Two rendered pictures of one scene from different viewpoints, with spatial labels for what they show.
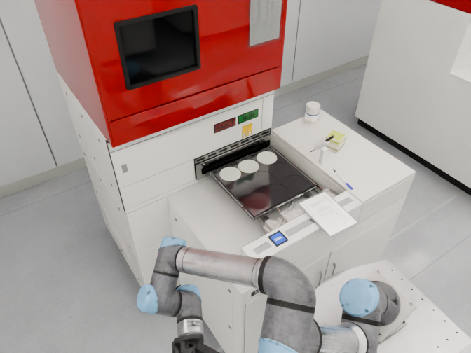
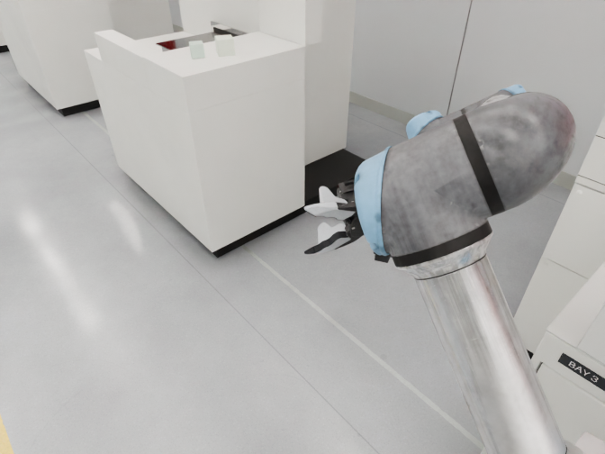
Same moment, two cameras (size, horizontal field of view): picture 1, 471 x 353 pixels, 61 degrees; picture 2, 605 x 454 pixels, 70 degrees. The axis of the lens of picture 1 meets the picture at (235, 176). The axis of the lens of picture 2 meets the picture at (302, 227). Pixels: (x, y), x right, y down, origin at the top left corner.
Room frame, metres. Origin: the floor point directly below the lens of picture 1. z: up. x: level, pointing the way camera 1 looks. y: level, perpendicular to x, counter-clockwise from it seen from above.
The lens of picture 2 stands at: (0.26, -0.53, 1.53)
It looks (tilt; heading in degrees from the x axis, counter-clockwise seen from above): 38 degrees down; 83
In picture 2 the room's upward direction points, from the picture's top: straight up
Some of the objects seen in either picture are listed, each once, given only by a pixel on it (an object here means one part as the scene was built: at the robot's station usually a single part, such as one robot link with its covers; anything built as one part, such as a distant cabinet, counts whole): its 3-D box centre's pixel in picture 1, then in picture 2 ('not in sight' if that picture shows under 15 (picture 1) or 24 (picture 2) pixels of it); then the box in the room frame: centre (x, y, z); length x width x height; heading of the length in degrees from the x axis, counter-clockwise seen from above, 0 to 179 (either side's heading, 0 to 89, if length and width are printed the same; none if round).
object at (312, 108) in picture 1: (312, 112); not in sight; (1.77, -0.40, 1.01); 0.07 x 0.07 x 0.10
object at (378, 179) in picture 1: (337, 160); not in sight; (1.53, -0.50, 0.89); 0.62 x 0.35 x 0.14; 34
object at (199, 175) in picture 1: (234, 156); not in sight; (1.56, 0.00, 0.89); 0.44 x 0.02 x 0.10; 124
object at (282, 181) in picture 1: (262, 178); not in sight; (1.39, -0.13, 0.90); 0.34 x 0.34 x 0.01; 34
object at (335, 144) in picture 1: (334, 141); not in sight; (1.55, -0.48, 1.00); 0.07 x 0.07 x 0.07; 52
